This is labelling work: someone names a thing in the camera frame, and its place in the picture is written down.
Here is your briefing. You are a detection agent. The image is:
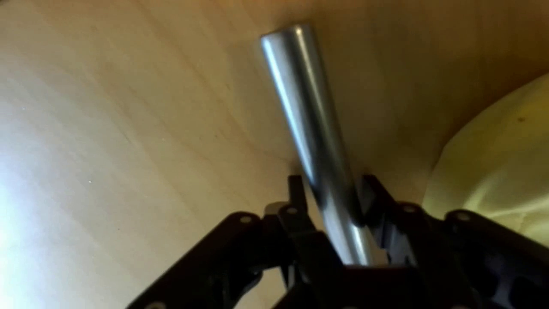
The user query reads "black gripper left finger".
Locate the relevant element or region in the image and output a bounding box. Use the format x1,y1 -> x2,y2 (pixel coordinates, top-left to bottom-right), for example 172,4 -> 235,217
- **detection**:
125,174 -> 323,309

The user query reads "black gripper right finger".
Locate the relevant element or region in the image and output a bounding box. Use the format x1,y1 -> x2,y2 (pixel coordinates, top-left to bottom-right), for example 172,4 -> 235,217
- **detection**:
357,174 -> 549,309

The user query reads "yellow zipper pouch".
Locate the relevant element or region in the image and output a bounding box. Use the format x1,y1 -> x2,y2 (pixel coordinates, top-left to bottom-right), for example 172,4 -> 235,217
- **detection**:
420,71 -> 549,249

